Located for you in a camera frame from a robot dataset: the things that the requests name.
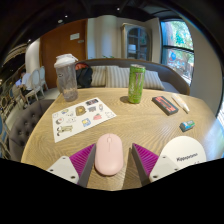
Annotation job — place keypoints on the grey tufted chair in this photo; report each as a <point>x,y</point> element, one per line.
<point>28,128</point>

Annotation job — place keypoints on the brown wooden door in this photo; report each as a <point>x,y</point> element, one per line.
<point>60,46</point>

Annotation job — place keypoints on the white squeeze tube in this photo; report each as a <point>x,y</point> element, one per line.
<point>180,102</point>

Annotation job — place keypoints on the green drink can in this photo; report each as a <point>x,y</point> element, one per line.
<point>136,85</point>

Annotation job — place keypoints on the striped cushion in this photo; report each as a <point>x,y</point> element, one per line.
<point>153,80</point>
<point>117,77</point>
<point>98,76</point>

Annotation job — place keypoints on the white door sign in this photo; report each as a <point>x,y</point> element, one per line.
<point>74,36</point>

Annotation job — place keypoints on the clear shaker bottle white lid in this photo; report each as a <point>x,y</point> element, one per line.
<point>67,81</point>

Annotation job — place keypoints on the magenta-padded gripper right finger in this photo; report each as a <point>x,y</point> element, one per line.
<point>163,166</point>

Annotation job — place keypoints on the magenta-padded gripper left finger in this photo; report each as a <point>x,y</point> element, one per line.
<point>66,168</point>

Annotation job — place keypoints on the pink computer mouse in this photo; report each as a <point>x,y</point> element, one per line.
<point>109,155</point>

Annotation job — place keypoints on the black-framed window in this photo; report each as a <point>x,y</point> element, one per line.
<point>178,50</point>

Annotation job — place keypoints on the group of white chairs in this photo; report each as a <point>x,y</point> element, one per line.
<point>36,81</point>

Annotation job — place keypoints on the arched glass door cabinet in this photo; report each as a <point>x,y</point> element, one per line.
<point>136,41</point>

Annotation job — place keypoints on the black backpack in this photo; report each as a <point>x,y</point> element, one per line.
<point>84,76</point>

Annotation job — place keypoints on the small green blue pack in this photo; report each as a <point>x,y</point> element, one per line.
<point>187,125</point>

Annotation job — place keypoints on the white sticker sheet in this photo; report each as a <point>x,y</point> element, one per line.
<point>80,118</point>

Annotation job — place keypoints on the black and red flat box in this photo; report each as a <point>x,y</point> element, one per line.
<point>165,105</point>

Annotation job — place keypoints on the white round mouse pad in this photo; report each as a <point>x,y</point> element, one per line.
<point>183,150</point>

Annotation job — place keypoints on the grey curved sofa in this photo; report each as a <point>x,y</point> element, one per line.
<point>170,78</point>

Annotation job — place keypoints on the person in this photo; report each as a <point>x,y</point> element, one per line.
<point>22,83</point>

